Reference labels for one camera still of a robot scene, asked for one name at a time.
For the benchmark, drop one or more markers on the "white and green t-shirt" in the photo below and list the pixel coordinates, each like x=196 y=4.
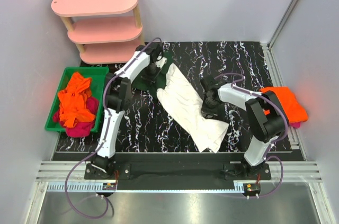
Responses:
x=181 y=101

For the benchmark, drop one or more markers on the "orange folded t-shirt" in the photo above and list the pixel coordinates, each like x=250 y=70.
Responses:
x=294 y=111

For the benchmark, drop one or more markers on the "magenta t-shirt in bin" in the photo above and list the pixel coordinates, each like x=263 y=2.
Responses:
x=81 y=129

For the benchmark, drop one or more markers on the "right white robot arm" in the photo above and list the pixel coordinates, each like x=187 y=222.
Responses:
x=268 y=121

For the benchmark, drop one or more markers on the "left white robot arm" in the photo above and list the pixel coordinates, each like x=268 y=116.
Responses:
x=117 y=95

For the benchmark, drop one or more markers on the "orange t-shirt in bin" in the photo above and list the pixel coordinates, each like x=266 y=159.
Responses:
x=73 y=98

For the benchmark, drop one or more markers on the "pink three-tier wooden shelf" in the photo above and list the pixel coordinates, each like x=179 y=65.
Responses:
x=104 y=31

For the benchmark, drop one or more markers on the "aluminium corner frame post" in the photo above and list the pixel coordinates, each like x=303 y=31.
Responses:
x=286 y=16

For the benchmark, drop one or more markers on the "magenta folded t-shirt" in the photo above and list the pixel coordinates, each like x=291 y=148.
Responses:
x=296 y=124

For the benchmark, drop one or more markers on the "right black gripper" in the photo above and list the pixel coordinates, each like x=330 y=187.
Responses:
x=209 y=111

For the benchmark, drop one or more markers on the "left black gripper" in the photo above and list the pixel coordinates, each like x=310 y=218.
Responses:
x=150 y=76

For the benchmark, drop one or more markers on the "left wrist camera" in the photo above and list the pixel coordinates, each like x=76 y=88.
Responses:
x=161 y=63

